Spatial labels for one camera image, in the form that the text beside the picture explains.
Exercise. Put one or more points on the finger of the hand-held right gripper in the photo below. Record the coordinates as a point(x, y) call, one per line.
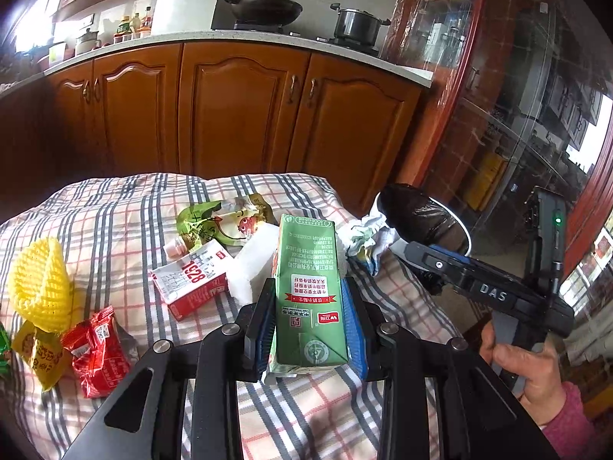
point(436, 264)

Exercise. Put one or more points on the green drink carton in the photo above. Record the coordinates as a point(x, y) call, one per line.
point(306, 297)

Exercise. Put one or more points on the trash bin with black bag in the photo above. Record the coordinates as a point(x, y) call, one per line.
point(416, 215)

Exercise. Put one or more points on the yellow snack packet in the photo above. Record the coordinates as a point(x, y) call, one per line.
point(43, 359)

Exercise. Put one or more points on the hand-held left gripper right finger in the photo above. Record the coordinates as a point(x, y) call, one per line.
point(357, 340)

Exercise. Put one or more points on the black wok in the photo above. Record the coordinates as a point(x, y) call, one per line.
point(263, 9)

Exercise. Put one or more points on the wooden cabinet door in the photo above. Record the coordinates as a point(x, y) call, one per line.
point(74, 115)
point(239, 110)
point(139, 105)
point(354, 134)

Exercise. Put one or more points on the red cap sauce bottle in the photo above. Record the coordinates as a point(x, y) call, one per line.
point(147, 23)

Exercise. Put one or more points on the yellow foam fruit net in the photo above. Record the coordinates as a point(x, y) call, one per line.
point(38, 278)

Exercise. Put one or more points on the wooden kitchen cabinet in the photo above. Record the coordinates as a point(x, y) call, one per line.
point(191, 37)

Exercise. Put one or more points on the green snack packet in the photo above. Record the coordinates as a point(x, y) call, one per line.
point(4, 350)

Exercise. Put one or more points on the green juice pouch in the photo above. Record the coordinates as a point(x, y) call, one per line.
point(210, 227)

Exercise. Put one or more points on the red snack packet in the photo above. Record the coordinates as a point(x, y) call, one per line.
point(96, 354)

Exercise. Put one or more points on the plaid cloth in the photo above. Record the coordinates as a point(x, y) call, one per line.
point(119, 230)

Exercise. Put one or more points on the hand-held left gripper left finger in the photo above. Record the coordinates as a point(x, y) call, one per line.
point(261, 335)

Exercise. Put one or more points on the person's right hand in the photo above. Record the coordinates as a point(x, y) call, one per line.
point(539, 373)

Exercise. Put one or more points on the white lidded jar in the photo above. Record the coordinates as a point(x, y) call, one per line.
point(87, 42)

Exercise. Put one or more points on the crumpled white tissue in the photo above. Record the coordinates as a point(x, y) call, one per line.
point(368, 239)

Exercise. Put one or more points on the steel cooking pot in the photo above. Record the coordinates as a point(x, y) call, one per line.
point(357, 24)

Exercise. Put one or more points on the person's right forearm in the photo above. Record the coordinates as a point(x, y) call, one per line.
point(570, 426)

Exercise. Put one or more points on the red and white milk carton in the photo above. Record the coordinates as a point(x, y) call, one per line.
point(191, 282)

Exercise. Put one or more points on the red frame glass cabinet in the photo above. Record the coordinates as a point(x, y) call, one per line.
point(503, 81)

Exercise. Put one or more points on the yellow sauce bottle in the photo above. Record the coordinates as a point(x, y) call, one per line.
point(136, 25)

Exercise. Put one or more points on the white foam block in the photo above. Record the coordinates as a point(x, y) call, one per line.
point(249, 268)

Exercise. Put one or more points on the light green cup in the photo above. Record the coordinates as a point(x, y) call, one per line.
point(57, 52)

